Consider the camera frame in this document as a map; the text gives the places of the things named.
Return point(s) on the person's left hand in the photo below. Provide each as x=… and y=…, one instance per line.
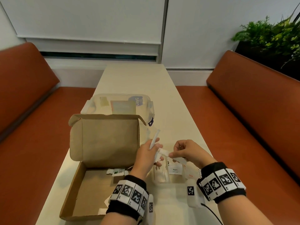
x=144, y=161

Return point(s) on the person's right hand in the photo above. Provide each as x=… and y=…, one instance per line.
x=194, y=152

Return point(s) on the clear compartment tray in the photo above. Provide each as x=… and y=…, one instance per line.
x=164, y=178

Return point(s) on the brown cardboard box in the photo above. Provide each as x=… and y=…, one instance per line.
x=107, y=140

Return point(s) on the person's right forearm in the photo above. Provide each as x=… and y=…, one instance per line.
x=243, y=213

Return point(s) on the person's left forearm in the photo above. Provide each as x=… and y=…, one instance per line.
x=117, y=220

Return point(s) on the black wristband with marker tiles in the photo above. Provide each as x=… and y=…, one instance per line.
x=127, y=193
x=221, y=182

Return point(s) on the orange leather bench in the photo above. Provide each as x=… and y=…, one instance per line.
x=25, y=119
x=248, y=128

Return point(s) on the clear lidded plastic container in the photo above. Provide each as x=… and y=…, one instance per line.
x=122, y=105

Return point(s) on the black planter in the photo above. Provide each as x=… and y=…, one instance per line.
x=262, y=58

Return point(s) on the green leafy plant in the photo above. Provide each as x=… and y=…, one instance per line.
x=269, y=35

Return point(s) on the white roller blind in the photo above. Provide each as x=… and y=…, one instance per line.
x=89, y=18

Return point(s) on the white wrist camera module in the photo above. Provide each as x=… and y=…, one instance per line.
x=191, y=190
x=150, y=207

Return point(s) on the grey window frame post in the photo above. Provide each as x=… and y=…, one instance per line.
x=164, y=23

